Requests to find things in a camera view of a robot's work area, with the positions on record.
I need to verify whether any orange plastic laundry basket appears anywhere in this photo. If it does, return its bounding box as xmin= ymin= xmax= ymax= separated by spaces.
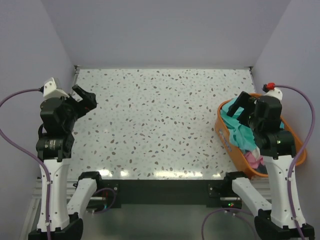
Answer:
xmin=214 ymin=93 xmax=307 ymax=180

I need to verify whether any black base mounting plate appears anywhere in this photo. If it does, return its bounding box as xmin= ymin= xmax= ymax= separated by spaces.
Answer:
xmin=87 ymin=179 xmax=243 ymax=211

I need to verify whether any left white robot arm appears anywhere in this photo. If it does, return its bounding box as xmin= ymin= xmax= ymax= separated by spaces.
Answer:
xmin=28 ymin=85 xmax=102 ymax=240

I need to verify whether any pink garment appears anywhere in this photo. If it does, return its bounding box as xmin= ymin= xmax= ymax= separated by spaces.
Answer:
xmin=244 ymin=148 xmax=265 ymax=170

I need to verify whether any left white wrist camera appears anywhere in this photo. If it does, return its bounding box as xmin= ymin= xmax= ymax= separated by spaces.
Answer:
xmin=43 ymin=77 xmax=69 ymax=100

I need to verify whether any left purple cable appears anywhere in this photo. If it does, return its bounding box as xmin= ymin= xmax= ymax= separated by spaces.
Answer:
xmin=0 ymin=87 xmax=53 ymax=240

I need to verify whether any purple cable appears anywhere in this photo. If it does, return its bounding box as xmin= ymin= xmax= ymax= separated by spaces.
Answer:
xmin=0 ymin=87 xmax=53 ymax=240
xmin=201 ymin=84 xmax=316 ymax=240

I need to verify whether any teal t-shirt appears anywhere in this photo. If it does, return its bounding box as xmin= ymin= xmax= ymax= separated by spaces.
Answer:
xmin=220 ymin=98 xmax=257 ymax=152

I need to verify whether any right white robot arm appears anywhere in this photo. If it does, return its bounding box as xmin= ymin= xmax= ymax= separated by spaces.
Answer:
xmin=226 ymin=91 xmax=315 ymax=240

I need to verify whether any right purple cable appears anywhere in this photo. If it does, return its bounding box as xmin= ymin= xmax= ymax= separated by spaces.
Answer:
xmin=201 ymin=84 xmax=316 ymax=240

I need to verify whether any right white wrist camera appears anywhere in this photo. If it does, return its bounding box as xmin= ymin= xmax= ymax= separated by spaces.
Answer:
xmin=262 ymin=82 xmax=283 ymax=101

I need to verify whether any grey garment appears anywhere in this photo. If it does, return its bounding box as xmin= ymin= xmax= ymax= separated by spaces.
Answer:
xmin=254 ymin=163 xmax=268 ymax=175

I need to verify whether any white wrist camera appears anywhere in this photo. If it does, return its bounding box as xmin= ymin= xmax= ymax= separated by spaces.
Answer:
xmin=43 ymin=77 xmax=69 ymax=100
xmin=262 ymin=82 xmax=283 ymax=101

